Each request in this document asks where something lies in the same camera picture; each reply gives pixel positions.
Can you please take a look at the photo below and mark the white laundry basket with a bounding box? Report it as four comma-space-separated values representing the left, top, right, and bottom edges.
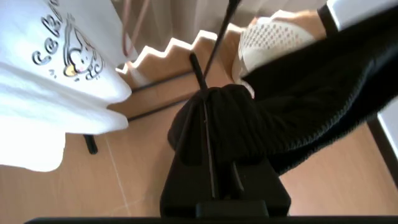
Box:
232, 9, 317, 94

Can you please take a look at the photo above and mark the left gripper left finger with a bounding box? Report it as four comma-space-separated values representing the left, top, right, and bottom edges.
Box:
160, 99, 218, 218

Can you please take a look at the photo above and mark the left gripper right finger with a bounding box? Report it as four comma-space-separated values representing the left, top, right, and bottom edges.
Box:
217, 158, 292, 217

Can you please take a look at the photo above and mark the white printed t-shirt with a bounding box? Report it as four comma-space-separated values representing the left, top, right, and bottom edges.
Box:
0, 0, 137, 173

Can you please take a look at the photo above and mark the black clothes rack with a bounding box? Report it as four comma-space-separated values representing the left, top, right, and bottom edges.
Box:
83, 0, 242, 156

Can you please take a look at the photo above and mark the beige curtain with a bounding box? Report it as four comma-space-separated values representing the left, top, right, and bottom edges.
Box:
111, 0, 327, 63

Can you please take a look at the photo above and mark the pink clothes hanger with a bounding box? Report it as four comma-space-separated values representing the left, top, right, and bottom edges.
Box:
122, 0, 150, 57

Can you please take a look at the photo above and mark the black garment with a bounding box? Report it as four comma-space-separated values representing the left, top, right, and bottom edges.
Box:
167, 6, 398, 175

